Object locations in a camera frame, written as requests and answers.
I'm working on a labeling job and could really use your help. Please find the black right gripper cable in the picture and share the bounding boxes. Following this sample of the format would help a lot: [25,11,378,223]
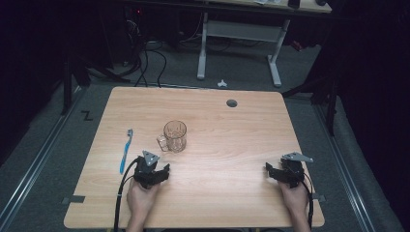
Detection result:
[301,172,315,230]

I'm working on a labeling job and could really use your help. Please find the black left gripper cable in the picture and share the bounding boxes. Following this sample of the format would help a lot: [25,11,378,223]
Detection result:
[113,157,142,232]

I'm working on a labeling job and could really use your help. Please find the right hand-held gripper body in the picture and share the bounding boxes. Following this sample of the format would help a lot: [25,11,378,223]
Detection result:
[281,152,314,189]

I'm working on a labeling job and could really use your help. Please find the metal floor rail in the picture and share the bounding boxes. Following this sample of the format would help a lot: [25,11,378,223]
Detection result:
[0,86,85,228]
[313,104,377,232]

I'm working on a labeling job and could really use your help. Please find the black metal stand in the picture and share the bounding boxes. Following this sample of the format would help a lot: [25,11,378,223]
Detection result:
[60,54,131,116]
[281,73,340,137]

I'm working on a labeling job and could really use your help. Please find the black floor cables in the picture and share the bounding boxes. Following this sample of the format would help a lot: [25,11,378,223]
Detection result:
[133,42,168,88]

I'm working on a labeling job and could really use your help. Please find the person's left hand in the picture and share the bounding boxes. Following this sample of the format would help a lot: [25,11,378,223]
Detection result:
[126,178,161,216]

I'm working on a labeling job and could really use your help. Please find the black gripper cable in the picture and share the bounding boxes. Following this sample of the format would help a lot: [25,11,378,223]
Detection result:
[301,172,315,230]
[113,157,142,232]

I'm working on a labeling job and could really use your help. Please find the white-legged wooden desk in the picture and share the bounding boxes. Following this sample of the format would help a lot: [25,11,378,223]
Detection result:
[196,0,333,89]

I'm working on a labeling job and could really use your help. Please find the person's right hand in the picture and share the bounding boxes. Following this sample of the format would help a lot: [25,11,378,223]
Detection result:
[278,180,309,217]

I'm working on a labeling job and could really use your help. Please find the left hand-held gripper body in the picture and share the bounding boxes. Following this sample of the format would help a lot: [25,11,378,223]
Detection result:
[133,150,162,189]

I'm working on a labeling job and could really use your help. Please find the blue toothbrush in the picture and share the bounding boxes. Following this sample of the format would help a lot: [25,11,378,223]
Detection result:
[119,129,134,175]

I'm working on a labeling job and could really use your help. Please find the dark computer tower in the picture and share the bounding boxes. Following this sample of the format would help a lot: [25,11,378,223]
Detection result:
[124,6,147,67]

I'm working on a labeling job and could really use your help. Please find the clear glass mug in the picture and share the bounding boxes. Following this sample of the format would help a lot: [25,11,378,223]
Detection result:
[157,120,188,154]

